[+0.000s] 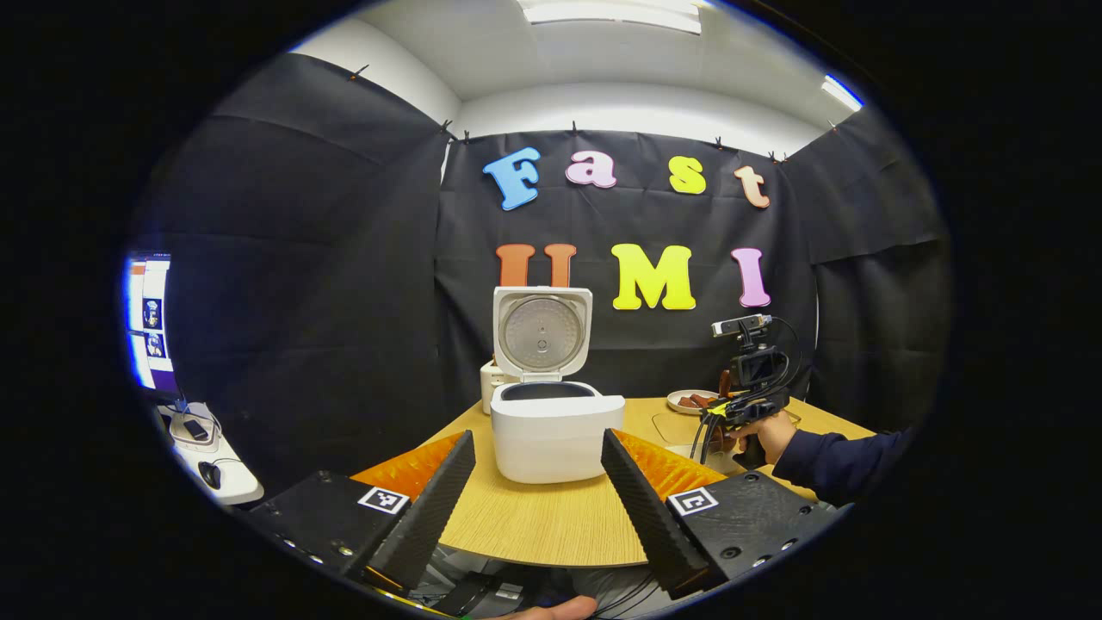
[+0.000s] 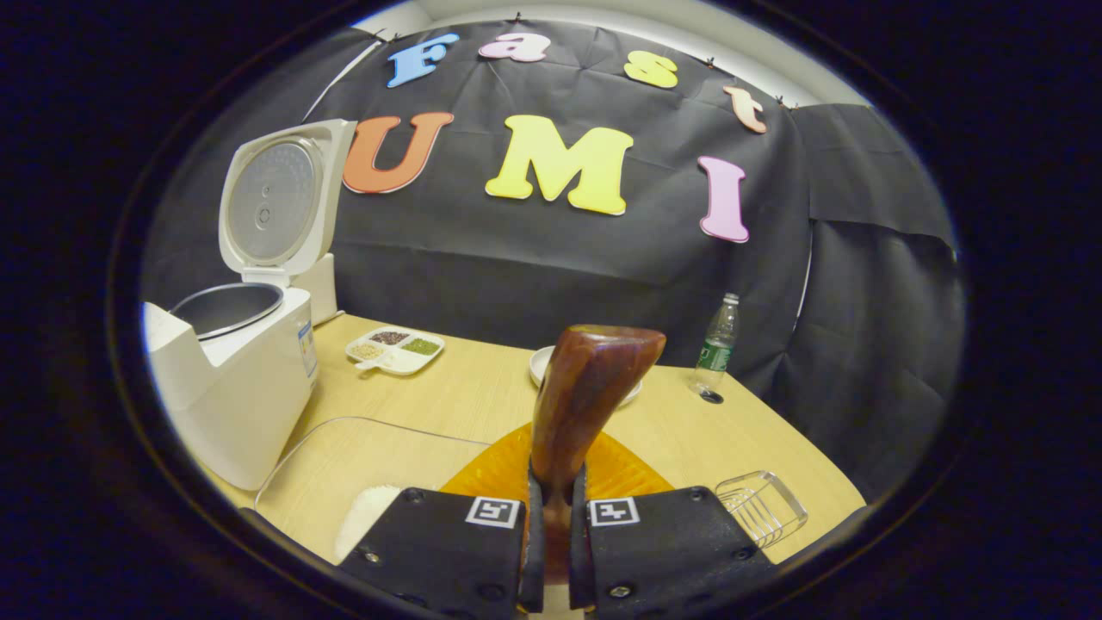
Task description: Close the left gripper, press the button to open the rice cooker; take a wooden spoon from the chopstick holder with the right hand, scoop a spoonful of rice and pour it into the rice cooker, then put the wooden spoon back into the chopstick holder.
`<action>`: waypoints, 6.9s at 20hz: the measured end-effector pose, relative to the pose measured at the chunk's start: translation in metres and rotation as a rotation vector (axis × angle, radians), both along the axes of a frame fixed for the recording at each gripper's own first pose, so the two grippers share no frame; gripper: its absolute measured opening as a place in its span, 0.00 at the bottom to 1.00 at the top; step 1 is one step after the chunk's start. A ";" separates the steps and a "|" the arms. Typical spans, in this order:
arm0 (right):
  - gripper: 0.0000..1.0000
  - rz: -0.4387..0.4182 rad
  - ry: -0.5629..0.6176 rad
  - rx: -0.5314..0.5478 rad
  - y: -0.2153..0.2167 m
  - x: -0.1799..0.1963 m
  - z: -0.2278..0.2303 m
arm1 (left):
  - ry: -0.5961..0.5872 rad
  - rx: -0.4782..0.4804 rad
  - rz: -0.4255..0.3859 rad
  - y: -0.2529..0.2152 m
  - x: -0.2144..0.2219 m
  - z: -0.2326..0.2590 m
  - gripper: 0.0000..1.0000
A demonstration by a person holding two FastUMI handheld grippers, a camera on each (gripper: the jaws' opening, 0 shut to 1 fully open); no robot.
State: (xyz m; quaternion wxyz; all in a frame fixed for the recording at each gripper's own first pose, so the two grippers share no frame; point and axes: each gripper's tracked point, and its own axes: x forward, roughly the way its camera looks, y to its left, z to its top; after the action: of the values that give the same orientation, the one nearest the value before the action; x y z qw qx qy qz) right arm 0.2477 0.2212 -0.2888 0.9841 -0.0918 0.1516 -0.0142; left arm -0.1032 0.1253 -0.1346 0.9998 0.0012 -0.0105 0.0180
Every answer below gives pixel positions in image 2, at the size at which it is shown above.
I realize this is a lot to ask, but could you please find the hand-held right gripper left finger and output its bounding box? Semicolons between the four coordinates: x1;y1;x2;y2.
337;422;546;620

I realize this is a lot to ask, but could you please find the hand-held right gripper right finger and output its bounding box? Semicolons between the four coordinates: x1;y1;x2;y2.
568;431;777;620

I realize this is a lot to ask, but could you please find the clear wire chopstick holder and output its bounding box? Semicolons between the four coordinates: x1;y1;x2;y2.
715;470;810;549

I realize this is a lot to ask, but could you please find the brown wooden spoon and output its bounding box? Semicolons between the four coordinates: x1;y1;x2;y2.
528;325;668;586

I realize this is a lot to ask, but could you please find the white rice cooker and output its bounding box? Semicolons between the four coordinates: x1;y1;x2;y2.
142;119;358;492

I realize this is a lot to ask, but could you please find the clear plastic tray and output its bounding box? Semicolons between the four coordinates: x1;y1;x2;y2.
255;417;493;566

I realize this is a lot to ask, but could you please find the white divided dish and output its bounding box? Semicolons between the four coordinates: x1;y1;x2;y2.
344;325;446;377

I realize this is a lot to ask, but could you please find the white round plate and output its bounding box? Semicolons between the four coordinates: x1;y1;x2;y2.
529;344;645;407

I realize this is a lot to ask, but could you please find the green label water bottle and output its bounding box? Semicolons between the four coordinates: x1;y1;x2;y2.
689;293;741;397

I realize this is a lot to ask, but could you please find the black backdrop cloth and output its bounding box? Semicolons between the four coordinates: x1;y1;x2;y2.
142;19;965;505

